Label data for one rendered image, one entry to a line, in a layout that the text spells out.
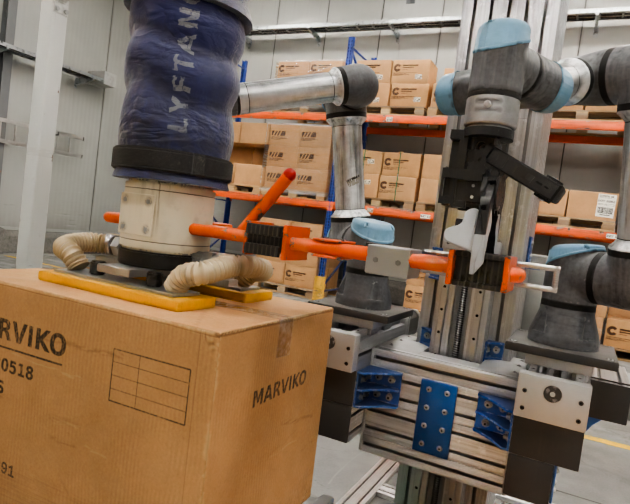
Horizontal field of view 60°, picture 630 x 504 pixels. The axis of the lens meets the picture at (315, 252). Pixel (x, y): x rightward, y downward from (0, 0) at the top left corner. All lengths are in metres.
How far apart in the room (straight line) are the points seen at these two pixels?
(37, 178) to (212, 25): 3.11
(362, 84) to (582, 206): 6.72
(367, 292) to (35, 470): 0.82
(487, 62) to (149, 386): 0.67
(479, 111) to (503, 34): 0.11
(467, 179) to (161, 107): 0.53
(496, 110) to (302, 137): 8.37
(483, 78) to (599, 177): 8.54
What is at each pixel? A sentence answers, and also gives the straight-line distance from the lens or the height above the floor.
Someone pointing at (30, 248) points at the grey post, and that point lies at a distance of 4.08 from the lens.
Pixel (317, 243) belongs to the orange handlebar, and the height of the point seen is 1.21.
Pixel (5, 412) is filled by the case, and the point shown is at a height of 0.85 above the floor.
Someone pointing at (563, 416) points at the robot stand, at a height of 0.93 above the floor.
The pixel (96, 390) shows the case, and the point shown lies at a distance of 0.95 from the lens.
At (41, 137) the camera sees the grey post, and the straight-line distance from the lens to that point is 4.07.
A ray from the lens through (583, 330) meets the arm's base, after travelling 1.34.
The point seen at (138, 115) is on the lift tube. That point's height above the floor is 1.39.
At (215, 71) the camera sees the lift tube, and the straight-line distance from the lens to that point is 1.04.
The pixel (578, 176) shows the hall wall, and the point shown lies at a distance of 9.35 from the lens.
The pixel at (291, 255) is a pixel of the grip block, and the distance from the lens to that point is 0.92.
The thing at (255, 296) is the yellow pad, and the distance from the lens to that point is 1.07.
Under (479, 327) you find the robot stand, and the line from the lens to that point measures 1.46.
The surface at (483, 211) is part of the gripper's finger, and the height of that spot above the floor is 1.29.
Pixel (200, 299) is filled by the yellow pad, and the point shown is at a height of 1.09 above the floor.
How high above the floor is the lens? 1.24
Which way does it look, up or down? 3 degrees down
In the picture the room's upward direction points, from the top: 7 degrees clockwise
